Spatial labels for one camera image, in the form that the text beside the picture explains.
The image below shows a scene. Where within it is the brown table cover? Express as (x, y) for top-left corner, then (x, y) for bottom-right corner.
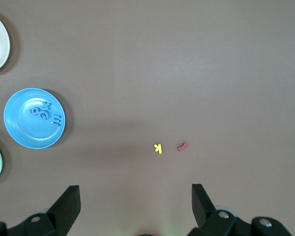
(0, 0), (295, 236)

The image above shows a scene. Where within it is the blue plate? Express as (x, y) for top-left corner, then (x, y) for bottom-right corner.
(3, 88), (66, 149)

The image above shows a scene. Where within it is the blue letter E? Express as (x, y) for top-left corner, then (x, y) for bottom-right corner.
(50, 113), (63, 126)

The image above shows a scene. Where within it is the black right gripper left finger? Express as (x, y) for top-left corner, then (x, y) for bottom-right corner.
(0, 185), (81, 236)

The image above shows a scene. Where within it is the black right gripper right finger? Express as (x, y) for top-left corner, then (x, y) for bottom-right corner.
(191, 183), (295, 236)

